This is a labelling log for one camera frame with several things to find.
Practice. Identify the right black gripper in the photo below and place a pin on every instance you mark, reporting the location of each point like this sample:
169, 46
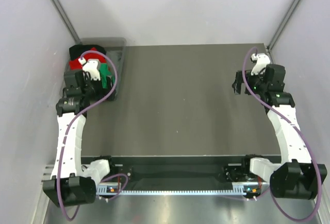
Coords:
239, 79

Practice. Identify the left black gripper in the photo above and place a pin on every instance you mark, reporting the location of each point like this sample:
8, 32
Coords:
102, 92

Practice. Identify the green t-shirt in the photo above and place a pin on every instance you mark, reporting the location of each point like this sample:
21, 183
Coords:
106, 76

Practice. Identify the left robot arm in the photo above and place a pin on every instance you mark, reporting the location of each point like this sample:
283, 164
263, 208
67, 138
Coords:
70, 184

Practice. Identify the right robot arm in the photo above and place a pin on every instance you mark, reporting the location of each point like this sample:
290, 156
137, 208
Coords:
294, 177

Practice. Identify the red t-shirt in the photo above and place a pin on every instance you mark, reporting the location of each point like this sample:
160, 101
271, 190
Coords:
76, 65

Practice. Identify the black t-shirt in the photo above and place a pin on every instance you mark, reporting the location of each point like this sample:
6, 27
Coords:
75, 51

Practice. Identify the grey plastic bin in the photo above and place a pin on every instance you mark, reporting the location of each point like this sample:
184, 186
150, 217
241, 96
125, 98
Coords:
115, 48

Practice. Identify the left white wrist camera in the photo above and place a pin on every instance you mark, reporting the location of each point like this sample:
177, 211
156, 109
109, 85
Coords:
92, 67

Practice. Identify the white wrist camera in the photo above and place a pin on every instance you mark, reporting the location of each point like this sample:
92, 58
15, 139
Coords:
92, 67
261, 61

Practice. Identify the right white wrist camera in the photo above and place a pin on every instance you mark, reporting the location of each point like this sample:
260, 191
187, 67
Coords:
261, 61

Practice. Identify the left aluminium frame post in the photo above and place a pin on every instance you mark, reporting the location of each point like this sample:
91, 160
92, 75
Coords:
65, 19

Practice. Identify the aluminium frame post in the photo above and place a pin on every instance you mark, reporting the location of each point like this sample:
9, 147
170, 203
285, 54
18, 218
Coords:
284, 22
65, 19

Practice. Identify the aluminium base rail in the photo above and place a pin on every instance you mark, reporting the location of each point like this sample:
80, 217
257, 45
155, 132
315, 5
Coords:
47, 173

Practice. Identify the slotted grey cable duct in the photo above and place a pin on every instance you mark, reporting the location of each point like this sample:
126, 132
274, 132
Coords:
235, 189

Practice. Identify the right aluminium frame post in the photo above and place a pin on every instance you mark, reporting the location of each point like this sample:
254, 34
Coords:
284, 22

